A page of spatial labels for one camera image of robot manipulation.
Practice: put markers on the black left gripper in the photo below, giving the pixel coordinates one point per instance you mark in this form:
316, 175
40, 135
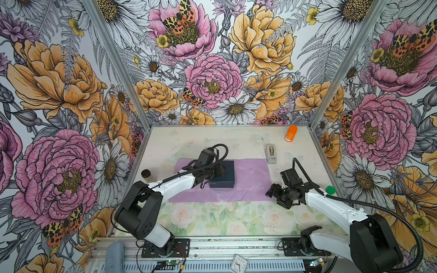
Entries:
220, 172

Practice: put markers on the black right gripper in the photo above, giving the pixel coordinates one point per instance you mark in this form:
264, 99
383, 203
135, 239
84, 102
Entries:
274, 191

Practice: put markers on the dark blue gift box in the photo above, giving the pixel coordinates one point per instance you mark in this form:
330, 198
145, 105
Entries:
227, 180

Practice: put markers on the purple and pink wrapping paper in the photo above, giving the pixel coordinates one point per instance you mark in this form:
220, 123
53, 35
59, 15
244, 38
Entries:
252, 180

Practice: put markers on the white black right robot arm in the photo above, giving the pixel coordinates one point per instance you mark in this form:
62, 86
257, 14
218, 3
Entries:
368, 242

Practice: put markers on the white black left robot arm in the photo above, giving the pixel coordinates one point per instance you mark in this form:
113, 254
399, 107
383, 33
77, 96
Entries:
138, 212

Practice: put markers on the green round cap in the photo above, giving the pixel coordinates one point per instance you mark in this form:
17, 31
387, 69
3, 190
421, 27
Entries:
330, 190

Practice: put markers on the grey tape dispenser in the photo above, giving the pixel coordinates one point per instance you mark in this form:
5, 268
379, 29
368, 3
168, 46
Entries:
271, 154

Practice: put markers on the small jar with dark lid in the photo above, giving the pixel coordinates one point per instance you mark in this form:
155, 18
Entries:
146, 175

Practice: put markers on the orange plastic bottle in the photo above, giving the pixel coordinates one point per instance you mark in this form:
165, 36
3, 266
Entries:
291, 133

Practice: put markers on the small white clock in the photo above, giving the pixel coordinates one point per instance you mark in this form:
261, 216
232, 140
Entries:
239, 264

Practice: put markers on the green circuit board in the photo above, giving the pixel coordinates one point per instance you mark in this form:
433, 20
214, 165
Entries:
167, 263

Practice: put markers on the grey cloth roll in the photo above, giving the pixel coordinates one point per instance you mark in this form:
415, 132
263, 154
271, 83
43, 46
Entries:
114, 259

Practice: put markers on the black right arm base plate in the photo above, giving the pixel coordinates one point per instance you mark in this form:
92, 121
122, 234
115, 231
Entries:
302, 246

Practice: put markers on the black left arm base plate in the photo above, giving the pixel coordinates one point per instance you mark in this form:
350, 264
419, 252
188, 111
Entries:
180, 249

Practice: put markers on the aluminium frame rail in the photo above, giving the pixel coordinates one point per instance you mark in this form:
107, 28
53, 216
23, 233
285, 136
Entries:
214, 255

